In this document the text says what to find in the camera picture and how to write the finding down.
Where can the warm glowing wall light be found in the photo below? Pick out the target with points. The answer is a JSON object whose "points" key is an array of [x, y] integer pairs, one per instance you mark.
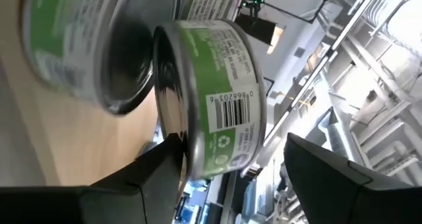
{"points": [[275, 39]]}

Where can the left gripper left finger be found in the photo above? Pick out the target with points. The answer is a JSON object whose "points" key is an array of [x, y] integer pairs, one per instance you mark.
{"points": [[161, 171]]}

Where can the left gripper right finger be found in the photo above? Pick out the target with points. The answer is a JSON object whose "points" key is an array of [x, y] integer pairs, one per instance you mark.
{"points": [[316, 178]]}

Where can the silver ribbed ventilation duct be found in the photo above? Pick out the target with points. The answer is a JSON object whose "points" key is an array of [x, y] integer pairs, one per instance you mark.
{"points": [[336, 135]]}

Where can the dark brown board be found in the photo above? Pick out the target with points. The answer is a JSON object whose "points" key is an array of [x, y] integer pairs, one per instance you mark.
{"points": [[255, 28]]}

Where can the green label tuna can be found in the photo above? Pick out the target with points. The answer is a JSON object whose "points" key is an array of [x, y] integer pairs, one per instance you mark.
{"points": [[214, 3], [214, 95], [82, 43]]}

